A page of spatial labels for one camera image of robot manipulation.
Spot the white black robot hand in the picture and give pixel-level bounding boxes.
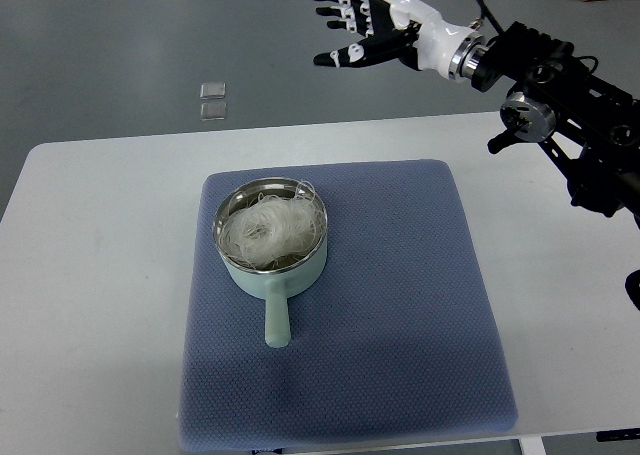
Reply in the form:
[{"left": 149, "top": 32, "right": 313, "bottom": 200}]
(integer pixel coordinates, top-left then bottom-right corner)
[{"left": 313, "top": 0, "right": 487, "bottom": 81}]

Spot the white vermicelli bundle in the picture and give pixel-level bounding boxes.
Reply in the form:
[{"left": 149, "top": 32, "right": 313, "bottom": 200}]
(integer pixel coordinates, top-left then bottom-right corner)
[{"left": 213, "top": 177, "right": 328, "bottom": 272}]

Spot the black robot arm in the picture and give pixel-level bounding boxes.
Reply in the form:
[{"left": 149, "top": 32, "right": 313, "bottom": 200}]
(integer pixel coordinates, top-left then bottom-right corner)
[{"left": 460, "top": 0, "right": 639, "bottom": 218}]

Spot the mint green steel pot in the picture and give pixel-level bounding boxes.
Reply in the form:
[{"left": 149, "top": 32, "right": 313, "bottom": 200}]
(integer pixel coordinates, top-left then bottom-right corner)
[{"left": 211, "top": 176, "right": 330, "bottom": 348}]

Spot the upper metal floor plate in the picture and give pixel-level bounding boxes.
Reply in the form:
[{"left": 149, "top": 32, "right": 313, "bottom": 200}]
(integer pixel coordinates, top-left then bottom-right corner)
[{"left": 200, "top": 82, "right": 226, "bottom": 100}]

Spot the blue textured mat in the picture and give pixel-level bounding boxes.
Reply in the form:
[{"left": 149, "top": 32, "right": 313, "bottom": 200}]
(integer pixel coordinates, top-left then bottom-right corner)
[{"left": 179, "top": 160, "right": 518, "bottom": 452}]

